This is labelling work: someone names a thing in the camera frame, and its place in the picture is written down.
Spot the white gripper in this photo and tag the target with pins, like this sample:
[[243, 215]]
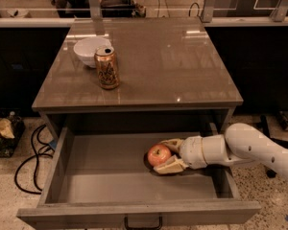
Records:
[[191, 151]]

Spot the red apple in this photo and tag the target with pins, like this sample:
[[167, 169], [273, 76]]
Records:
[[158, 154]]

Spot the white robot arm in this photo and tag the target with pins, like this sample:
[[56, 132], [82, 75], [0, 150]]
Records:
[[241, 145]]

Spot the open grey top drawer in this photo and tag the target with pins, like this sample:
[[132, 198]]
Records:
[[98, 179]]

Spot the grey cabinet with glossy top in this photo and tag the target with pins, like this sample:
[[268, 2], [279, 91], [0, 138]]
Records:
[[164, 64]]

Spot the orange soda can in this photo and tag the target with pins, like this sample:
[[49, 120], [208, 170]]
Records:
[[106, 66]]

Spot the white ceramic bowl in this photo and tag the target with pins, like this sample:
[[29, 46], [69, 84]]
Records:
[[85, 49]]

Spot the bin of snack bags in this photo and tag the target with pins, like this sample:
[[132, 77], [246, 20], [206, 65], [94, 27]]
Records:
[[11, 130]]

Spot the black drawer handle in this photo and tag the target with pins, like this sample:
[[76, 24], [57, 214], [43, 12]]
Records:
[[128, 225]]

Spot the metal post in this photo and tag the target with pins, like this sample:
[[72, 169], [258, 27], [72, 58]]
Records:
[[208, 9], [280, 11], [95, 9]]

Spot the far right metal post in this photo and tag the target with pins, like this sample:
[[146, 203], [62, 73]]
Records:
[[280, 11]]

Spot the left metal post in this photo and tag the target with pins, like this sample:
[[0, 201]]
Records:
[[95, 9]]

